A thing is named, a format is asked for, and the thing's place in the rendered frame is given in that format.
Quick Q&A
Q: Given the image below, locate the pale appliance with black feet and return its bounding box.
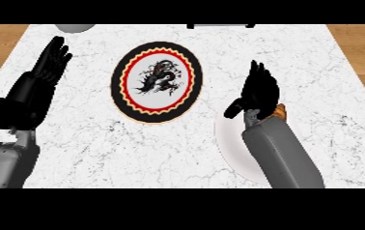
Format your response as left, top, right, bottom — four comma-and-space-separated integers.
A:
185, 23, 259, 30

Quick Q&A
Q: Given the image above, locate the plain white plate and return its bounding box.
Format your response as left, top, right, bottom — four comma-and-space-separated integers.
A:
215, 112, 274, 187

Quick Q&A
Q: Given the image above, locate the grey round bowl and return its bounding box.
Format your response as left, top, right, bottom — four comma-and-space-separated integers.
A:
55, 23, 97, 34

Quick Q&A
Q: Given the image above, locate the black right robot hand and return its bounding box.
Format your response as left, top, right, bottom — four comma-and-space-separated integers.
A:
224, 59, 283, 120

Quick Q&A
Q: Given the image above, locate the brown croissant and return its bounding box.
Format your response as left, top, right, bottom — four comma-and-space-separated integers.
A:
267, 102, 289, 122

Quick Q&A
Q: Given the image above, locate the black rimmed patterned plate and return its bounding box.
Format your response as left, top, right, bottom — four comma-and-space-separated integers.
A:
110, 41, 205, 125

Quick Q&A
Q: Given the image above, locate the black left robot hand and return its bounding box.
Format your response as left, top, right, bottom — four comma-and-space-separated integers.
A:
0, 35, 75, 131

